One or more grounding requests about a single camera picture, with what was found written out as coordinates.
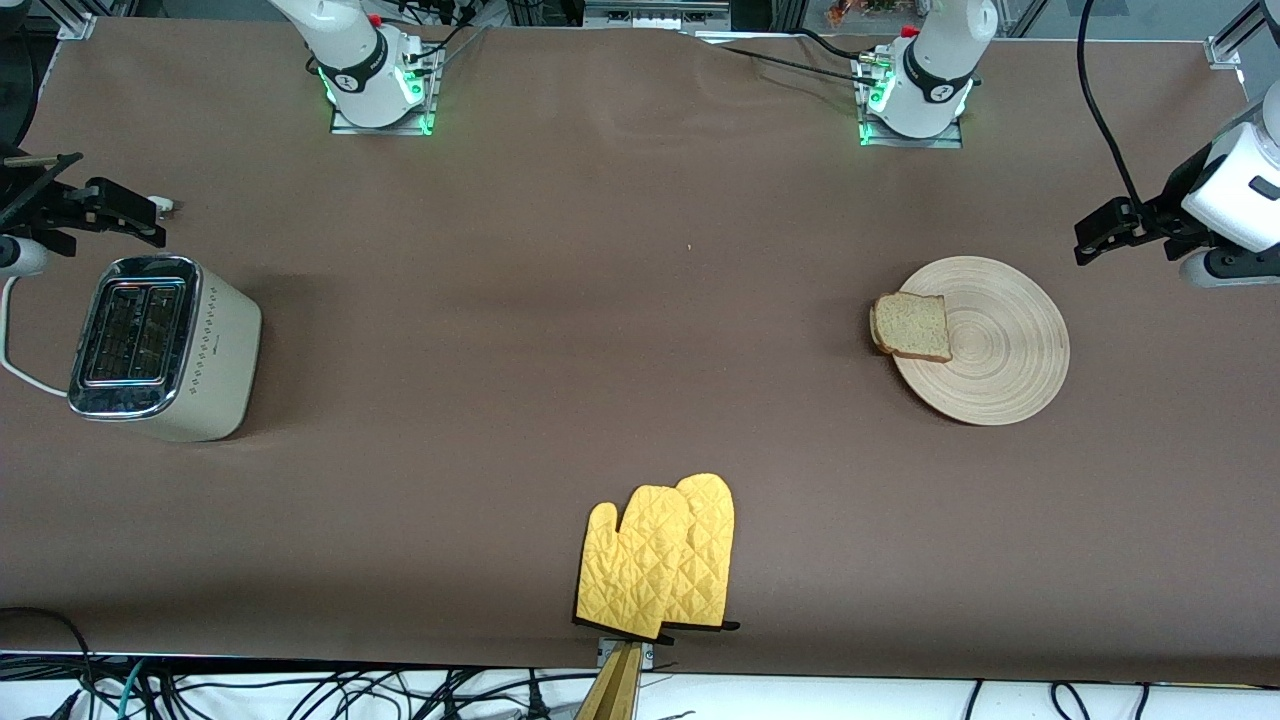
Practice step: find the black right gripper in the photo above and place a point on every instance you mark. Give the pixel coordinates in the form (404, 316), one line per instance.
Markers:
(42, 209)

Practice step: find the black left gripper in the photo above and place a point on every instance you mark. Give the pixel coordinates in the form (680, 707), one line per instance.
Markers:
(1176, 201)

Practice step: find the round light wooden plate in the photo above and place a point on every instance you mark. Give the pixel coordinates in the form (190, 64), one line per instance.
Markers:
(1000, 340)

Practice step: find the slice of brown bread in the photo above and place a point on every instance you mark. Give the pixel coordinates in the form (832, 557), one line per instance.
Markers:
(915, 325)

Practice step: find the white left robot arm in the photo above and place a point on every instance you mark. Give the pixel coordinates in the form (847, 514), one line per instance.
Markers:
(940, 60)

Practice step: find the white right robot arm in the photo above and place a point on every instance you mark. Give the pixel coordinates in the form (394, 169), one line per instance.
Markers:
(350, 50)

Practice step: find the cream and chrome toaster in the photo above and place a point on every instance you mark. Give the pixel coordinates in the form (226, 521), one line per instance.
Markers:
(200, 350)

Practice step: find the yellow quilted oven mitt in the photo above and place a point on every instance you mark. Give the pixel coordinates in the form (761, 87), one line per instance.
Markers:
(712, 550)
(635, 570)

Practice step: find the aluminium frame corner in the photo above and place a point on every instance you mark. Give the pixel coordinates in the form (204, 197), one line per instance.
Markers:
(1235, 45)
(75, 20)

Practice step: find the wooden camera post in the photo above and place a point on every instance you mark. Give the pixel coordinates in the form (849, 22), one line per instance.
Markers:
(615, 690)

